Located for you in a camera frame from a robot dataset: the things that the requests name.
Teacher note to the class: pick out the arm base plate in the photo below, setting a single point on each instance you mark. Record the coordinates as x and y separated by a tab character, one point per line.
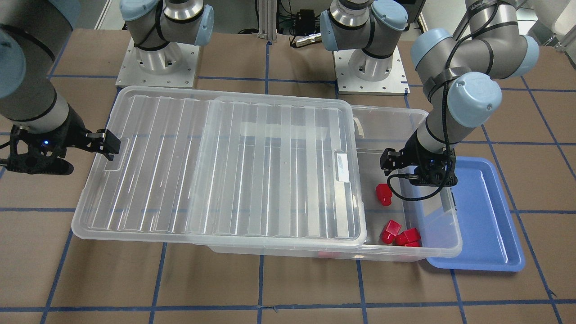
359	74
173	66

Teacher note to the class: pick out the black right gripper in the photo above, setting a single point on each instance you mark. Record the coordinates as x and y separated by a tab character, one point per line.
75	134

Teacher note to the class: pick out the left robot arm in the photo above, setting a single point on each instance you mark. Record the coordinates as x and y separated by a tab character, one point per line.
459	77

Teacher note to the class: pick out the red block top pile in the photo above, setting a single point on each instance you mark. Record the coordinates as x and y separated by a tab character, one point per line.
390	232

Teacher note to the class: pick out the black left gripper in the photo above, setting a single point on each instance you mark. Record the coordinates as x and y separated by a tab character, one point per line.
412	152

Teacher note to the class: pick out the red block pile middle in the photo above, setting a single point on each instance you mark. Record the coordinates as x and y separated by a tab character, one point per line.
413	244

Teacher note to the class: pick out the red block pile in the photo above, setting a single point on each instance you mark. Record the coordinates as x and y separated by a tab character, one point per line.
407	236
413	244
390	232

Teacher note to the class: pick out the clear plastic storage box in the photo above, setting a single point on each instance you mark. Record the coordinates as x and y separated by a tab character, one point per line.
284	177

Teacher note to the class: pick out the red block near latch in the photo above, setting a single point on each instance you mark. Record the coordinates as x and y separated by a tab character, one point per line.
384	194

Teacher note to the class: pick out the blue plastic tray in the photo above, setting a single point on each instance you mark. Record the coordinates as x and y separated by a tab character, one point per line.
479	220

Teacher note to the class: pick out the red block far corner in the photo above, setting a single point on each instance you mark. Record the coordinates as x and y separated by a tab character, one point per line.
333	255

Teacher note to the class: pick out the clear plastic box lid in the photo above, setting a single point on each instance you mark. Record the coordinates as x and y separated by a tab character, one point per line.
144	194

